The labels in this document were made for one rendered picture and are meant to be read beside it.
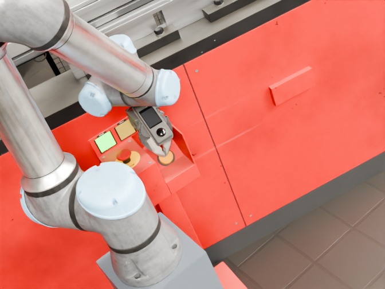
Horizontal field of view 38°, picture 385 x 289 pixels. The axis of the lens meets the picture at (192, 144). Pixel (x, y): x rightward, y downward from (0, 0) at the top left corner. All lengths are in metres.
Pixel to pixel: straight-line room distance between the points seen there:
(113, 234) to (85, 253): 0.85
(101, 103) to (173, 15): 0.59
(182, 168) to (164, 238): 0.38
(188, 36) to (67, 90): 0.39
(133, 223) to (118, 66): 0.29
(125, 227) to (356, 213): 1.28
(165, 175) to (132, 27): 0.47
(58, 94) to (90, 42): 0.72
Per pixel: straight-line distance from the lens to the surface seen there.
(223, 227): 2.03
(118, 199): 1.00
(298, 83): 1.81
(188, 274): 1.14
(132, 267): 1.12
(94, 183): 1.04
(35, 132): 1.04
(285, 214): 2.14
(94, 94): 1.18
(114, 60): 1.01
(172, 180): 1.44
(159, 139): 1.32
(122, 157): 1.40
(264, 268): 2.07
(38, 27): 0.88
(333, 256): 2.05
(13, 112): 1.01
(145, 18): 1.67
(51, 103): 1.64
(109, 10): 1.91
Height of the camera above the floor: 1.62
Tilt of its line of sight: 37 degrees down
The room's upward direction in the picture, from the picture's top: 23 degrees counter-clockwise
